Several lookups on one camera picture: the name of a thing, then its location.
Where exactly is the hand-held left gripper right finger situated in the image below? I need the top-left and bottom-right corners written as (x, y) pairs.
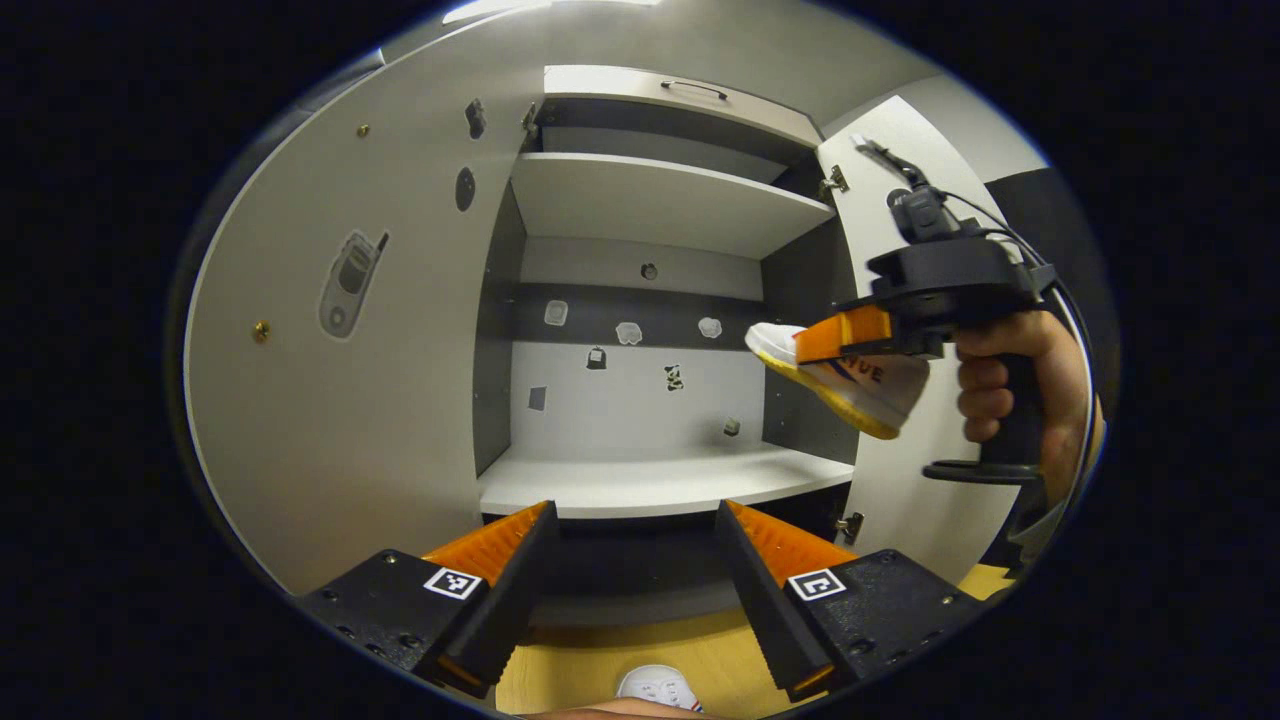
top-left (713, 498), bottom-right (986, 703)

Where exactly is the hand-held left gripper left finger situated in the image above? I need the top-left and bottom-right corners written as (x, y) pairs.
top-left (295, 500), bottom-right (561, 699)

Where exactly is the white cabinet drawer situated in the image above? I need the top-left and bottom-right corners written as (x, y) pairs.
top-left (540, 65), bottom-right (823, 149)

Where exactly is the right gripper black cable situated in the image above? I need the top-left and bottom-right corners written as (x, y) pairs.
top-left (940, 190), bottom-right (1098, 481)

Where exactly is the white cabinet door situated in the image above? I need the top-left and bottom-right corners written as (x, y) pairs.
top-left (815, 95), bottom-right (1031, 586)
top-left (185, 35), bottom-right (546, 596)

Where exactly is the ceiling light panel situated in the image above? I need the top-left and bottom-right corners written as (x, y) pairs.
top-left (445, 0), bottom-right (661, 26)

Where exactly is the white shoe cabinet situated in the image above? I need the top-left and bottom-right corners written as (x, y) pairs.
top-left (472, 65), bottom-right (863, 629)

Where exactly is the white shoe yellow sole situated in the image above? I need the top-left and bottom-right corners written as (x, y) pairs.
top-left (617, 665), bottom-right (701, 713)
top-left (745, 322), bottom-right (931, 441)

